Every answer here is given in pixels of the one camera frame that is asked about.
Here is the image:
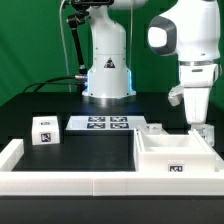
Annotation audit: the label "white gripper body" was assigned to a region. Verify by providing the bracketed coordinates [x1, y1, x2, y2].
[179, 64, 220, 124]

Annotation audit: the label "white cabinet door panel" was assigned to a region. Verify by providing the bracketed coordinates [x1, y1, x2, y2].
[199, 124, 215, 147]
[138, 123, 167, 135]

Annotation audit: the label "white cabinet body box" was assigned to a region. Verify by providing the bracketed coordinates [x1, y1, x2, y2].
[133, 130, 216, 173]

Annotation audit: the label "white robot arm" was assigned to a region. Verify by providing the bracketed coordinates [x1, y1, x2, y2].
[83, 0, 221, 126]

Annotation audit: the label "small white cabinet top block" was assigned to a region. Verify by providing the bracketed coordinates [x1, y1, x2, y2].
[31, 116, 60, 145]

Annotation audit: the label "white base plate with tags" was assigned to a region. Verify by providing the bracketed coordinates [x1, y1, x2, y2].
[66, 116, 146, 131]

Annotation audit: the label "black cable bundle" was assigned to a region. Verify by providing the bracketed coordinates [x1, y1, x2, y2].
[22, 75, 88, 94]

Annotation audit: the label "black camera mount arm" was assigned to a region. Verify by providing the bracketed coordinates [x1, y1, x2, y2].
[66, 0, 113, 79]

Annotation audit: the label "grey hanging cable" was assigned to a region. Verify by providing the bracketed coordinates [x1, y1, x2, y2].
[58, 0, 73, 93]

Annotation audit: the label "white U-shaped fence wall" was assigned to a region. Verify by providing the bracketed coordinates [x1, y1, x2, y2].
[0, 139, 224, 196]

